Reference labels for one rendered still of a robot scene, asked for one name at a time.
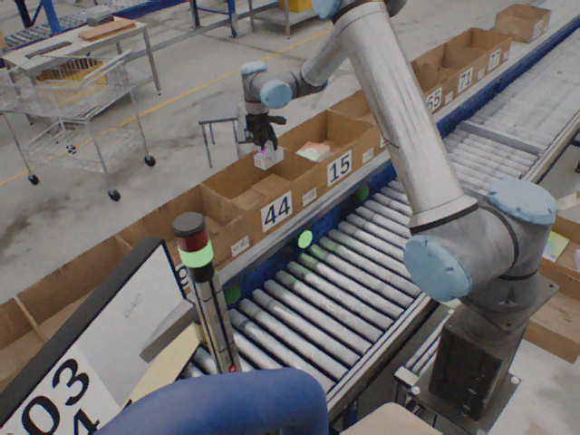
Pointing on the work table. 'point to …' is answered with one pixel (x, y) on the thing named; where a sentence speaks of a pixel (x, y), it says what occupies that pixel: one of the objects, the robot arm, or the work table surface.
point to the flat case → (556, 243)
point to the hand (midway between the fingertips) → (268, 155)
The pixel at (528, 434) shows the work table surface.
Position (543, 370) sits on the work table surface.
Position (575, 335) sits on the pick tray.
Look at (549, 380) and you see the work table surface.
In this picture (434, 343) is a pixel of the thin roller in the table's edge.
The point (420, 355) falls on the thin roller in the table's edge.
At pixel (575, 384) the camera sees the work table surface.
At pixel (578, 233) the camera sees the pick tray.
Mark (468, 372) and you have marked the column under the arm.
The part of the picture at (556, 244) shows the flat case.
